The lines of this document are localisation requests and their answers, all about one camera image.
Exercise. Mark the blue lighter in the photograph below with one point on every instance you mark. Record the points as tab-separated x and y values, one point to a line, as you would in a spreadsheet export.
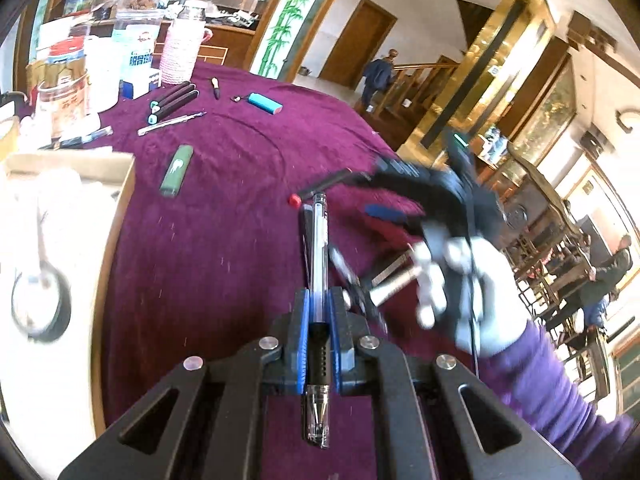
264	103

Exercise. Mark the silver slim pen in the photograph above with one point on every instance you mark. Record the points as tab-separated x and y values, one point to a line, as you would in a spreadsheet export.
169	122

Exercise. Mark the purple velvet tablecloth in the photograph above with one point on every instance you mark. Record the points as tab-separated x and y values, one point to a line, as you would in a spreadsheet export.
207	271

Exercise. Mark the white gloved right hand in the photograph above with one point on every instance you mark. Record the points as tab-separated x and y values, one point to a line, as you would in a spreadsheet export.
467	292

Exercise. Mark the blue printed box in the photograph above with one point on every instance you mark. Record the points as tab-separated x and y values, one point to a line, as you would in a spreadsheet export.
135	46

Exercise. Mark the black marker red cap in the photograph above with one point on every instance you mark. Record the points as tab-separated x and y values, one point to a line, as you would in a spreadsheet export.
345	176

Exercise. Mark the cardboard box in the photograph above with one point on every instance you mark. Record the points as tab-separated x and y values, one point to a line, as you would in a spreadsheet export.
61	213

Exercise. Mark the white cylindrical can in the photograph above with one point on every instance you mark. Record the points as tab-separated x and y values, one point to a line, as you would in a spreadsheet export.
103	71

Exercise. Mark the small yellow-handled screwdriver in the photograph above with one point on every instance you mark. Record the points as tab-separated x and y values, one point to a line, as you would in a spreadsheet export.
216	87

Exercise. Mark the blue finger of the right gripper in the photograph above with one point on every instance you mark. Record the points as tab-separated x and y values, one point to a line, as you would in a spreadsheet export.
395	216

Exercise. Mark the clear gel pen black grip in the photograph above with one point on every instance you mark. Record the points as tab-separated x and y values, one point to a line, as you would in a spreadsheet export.
318	381

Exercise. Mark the wooden door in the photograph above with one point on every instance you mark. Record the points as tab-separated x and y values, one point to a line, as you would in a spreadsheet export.
362	36

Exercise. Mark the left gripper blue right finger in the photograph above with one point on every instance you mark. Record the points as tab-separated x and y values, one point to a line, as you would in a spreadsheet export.
342	343

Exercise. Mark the purple sleeved right forearm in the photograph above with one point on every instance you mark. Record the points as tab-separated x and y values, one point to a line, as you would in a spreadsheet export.
531	381

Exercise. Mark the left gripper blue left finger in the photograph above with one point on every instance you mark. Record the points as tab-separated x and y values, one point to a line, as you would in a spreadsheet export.
295	349

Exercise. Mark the green pen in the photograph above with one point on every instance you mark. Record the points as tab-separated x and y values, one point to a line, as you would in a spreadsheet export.
176	171

